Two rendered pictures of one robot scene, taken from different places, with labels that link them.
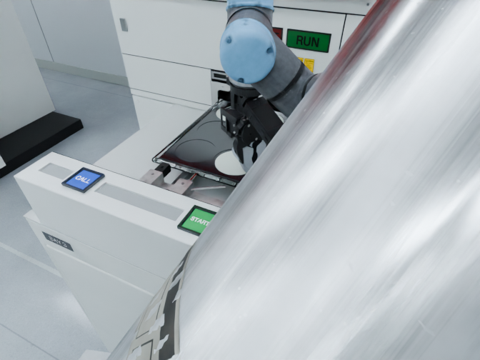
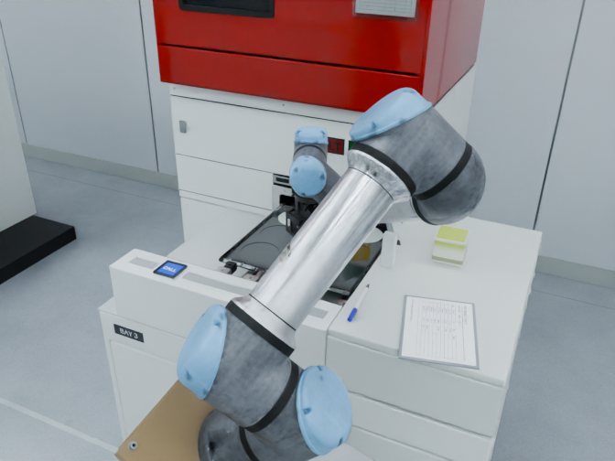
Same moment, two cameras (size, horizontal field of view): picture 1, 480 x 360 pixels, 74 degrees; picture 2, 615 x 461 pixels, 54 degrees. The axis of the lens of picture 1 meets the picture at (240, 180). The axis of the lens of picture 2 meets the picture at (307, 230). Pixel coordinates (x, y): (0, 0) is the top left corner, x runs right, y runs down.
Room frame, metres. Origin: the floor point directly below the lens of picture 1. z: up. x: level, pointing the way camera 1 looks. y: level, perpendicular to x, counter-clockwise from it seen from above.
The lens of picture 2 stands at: (-0.70, 0.00, 1.71)
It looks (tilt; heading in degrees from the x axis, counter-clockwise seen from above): 29 degrees down; 0
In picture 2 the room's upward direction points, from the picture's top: 1 degrees clockwise
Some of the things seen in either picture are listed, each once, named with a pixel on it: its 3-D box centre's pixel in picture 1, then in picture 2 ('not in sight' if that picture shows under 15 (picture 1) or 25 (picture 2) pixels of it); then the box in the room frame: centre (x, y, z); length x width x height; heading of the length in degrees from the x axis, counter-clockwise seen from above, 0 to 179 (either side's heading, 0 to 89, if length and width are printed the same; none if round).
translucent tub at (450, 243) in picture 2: not in sight; (450, 245); (0.54, -0.35, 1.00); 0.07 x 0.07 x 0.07; 69
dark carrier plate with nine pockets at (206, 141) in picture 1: (251, 139); (313, 243); (0.72, -0.03, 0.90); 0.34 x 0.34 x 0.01; 65
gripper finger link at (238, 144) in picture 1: (243, 143); not in sight; (0.55, -0.01, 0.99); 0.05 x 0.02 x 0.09; 125
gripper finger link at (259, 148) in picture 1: (252, 151); not in sight; (0.59, -0.03, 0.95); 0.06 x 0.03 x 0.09; 35
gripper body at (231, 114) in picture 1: (246, 109); (307, 214); (0.58, -0.01, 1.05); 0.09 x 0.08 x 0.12; 35
